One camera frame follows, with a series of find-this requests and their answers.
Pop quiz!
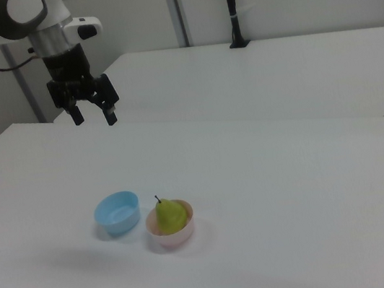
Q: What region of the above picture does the pink plastic bowl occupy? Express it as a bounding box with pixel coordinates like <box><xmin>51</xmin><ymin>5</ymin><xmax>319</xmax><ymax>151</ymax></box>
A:
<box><xmin>142</xmin><ymin>197</ymin><xmax>198</xmax><ymax>250</ymax></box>

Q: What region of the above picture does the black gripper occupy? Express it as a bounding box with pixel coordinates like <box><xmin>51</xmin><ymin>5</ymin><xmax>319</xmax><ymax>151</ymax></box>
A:
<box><xmin>38</xmin><ymin>38</ymin><xmax>124</xmax><ymax>136</ymax></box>

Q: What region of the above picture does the green pear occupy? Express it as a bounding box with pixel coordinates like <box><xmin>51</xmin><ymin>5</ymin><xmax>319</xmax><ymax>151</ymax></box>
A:
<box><xmin>153</xmin><ymin>190</ymin><xmax>189</xmax><ymax>237</ymax></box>

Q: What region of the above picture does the white side table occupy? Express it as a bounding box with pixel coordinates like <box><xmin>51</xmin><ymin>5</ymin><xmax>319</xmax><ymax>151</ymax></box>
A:
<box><xmin>43</xmin><ymin>12</ymin><xmax>384</xmax><ymax>169</ymax></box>

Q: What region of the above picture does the blue plastic bowl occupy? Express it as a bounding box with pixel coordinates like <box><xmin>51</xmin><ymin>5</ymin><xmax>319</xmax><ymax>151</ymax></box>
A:
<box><xmin>91</xmin><ymin>188</ymin><xmax>144</xmax><ymax>240</ymax></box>

